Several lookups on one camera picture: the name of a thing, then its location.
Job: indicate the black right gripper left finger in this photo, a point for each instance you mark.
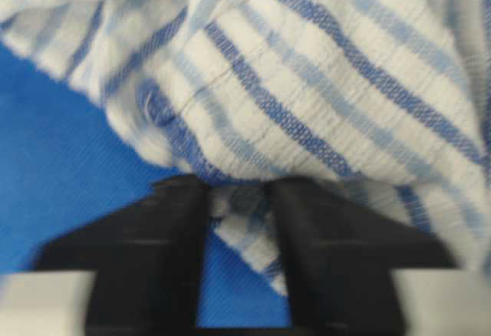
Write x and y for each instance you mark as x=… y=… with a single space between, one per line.
x=147 y=258

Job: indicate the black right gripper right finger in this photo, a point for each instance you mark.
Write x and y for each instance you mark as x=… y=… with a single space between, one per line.
x=337 y=257

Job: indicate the white blue striped towel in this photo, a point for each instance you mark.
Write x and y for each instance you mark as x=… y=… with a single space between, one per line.
x=389 y=100

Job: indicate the blue table cloth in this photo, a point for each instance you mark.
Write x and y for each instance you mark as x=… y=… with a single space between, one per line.
x=62 y=166

